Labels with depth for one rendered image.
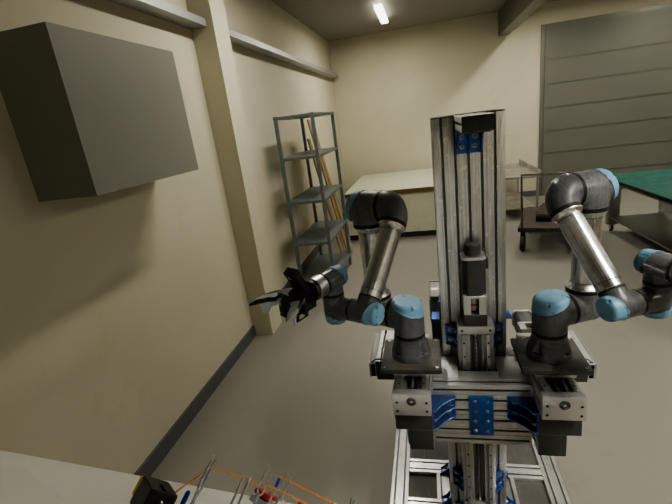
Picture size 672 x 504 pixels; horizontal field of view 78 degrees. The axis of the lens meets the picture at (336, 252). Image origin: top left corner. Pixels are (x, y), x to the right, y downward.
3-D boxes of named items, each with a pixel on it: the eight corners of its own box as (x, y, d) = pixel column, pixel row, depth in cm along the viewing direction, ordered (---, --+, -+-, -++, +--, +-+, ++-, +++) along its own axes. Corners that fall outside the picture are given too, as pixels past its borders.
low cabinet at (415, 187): (448, 205, 921) (446, 166, 896) (455, 234, 700) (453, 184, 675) (366, 211, 963) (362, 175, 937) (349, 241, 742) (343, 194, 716)
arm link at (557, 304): (523, 325, 153) (523, 291, 149) (554, 317, 155) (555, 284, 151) (547, 340, 141) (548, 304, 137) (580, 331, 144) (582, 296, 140)
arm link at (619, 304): (541, 171, 130) (626, 317, 110) (571, 165, 132) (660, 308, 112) (523, 192, 140) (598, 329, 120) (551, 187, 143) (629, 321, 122)
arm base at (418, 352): (393, 343, 171) (391, 321, 168) (430, 343, 168) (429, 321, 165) (390, 364, 157) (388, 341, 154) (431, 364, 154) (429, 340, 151)
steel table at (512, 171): (519, 199, 887) (519, 158, 862) (540, 218, 729) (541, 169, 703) (488, 201, 902) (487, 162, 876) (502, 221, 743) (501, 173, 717)
